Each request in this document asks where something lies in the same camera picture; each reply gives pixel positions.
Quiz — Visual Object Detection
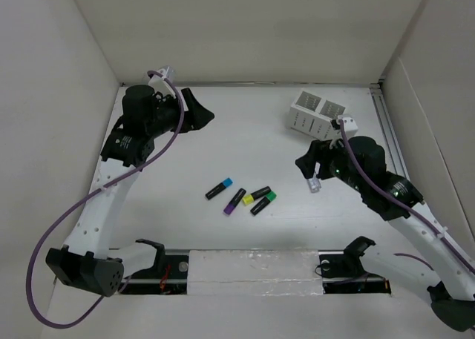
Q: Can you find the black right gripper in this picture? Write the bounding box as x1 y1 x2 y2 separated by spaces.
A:
295 134 367 193

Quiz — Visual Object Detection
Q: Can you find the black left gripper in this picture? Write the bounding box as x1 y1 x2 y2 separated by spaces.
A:
146 88 213 138

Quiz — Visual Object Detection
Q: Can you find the clear blue cap marker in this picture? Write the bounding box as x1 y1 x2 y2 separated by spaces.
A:
306 172 321 193

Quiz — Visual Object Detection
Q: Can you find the green cap black highlighter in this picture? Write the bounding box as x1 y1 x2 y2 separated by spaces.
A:
250 191 277 216

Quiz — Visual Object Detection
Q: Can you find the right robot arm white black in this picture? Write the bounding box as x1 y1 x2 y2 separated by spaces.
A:
295 136 474 332

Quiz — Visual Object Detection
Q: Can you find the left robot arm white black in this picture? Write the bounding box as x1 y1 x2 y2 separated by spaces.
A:
46 85 214 297

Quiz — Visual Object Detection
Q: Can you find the white slotted pen holder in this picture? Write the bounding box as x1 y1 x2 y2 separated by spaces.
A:
286 89 346 141

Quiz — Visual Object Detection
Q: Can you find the yellow cap black highlighter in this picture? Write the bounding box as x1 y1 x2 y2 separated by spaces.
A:
242 186 271 205

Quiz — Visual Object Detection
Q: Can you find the blue cap black highlighter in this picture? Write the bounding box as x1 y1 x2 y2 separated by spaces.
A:
205 178 233 200

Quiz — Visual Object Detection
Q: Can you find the purple cap black highlighter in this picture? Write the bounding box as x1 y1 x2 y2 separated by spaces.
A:
223 188 246 216

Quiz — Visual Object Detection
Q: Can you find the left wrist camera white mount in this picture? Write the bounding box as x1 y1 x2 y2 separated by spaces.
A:
146 65 176 96

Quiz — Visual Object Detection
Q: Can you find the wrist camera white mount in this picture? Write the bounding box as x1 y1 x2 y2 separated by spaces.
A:
330 114 358 148
146 65 176 96

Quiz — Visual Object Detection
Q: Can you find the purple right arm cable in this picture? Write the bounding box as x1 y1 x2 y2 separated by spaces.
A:
336 119 475 277

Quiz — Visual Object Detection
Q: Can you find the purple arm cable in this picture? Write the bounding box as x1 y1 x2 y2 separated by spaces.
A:
336 119 475 277
26 70 186 330

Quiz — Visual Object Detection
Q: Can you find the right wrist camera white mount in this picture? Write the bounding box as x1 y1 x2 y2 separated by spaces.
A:
330 114 358 148

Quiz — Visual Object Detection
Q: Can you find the aluminium rail right side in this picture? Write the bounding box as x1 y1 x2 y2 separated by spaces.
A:
370 84 410 179

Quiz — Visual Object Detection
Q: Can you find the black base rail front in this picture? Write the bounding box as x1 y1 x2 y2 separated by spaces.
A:
123 249 391 295

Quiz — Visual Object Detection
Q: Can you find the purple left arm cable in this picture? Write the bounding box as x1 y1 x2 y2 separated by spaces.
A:
26 70 186 330

